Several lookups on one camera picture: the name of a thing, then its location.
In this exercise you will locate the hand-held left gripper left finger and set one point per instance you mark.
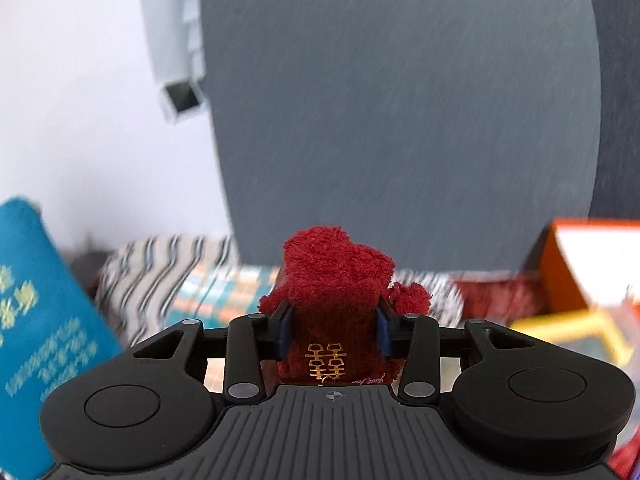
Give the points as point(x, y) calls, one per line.
point(285, 332)

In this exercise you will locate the dark grey felt wall panel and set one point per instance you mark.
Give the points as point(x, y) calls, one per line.
point(620, 85)

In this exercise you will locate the blue printed pillow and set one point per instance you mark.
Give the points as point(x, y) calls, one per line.
point(40, 310)

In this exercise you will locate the red fluffy sock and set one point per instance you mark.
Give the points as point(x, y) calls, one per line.
point(330, 270)

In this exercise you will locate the white ribbed wall fixture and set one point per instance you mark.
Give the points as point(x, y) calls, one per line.
point(175, 35)

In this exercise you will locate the clear plastic storage box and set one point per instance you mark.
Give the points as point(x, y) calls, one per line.
point(565, 322)

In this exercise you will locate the orange cardboard box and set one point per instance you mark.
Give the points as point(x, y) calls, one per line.
point(560, 270)

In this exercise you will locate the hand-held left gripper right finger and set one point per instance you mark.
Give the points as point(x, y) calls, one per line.
point(382, 332)

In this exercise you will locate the red floral printed blanket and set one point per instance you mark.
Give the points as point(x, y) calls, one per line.
point(500, 297)

